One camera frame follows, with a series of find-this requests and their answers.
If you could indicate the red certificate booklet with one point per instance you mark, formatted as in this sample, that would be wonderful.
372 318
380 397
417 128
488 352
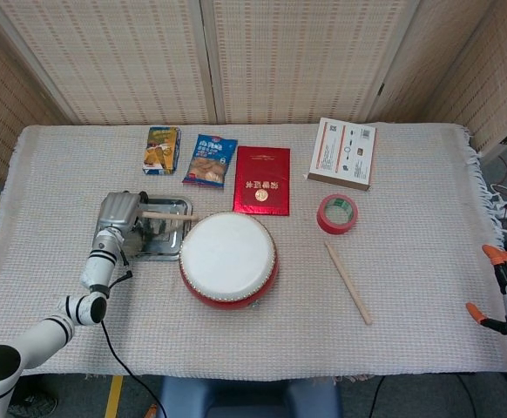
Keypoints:
260 174

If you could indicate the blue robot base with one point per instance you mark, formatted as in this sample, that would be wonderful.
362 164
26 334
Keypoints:
245 396

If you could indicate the stainless steel tray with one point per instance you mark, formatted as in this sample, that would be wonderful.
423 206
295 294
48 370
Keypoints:
166 244

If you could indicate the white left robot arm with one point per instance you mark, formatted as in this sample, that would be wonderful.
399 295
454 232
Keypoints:
40 335

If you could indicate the white woven tablecloth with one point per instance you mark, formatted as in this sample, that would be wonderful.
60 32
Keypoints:
410 283

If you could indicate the red tape roll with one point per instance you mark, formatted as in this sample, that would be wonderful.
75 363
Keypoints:
323 222

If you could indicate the woven folding screen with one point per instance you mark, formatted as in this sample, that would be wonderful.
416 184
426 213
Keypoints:
105 65

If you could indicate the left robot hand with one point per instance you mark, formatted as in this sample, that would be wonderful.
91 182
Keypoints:
118 211

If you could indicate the yellow and blue snack box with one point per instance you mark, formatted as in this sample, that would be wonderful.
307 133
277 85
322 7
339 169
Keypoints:
162 150

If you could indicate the wooden drumstick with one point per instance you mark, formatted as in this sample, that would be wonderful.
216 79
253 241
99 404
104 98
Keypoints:
171 215
348 283

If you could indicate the blue snack bag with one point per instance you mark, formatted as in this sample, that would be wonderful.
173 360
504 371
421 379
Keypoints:
210 161

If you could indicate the red drum with white skin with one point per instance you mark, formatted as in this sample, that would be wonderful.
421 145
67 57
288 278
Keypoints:
227 257

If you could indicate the cardboard box with white label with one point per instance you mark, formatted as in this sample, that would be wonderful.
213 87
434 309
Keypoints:
345 152

